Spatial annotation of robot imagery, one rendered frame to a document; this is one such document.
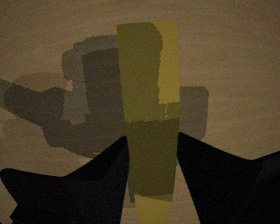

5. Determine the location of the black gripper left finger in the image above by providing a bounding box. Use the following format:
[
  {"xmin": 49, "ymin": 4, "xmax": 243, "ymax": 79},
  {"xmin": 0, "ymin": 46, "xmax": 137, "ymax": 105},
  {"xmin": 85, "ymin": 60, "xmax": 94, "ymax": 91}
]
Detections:
[{"xmin": 0, "ymin": 136, "xmax": 130, "ymax": 224}]

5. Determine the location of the yellow bar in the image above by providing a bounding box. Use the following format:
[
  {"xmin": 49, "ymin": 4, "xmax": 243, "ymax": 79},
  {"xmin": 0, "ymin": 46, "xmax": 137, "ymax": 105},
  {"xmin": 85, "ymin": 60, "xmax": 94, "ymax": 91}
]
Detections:
[{"xmin": 116, "ymin": 22, "xmax": 180, "ymax": 224}]

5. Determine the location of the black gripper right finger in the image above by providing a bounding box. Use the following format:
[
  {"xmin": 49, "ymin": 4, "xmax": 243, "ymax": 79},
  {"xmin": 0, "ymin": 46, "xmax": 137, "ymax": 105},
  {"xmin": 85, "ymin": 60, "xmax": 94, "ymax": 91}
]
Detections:
[{"xmin": 176, "ymin": 132, "xmax": 280, "ymax": 224}]

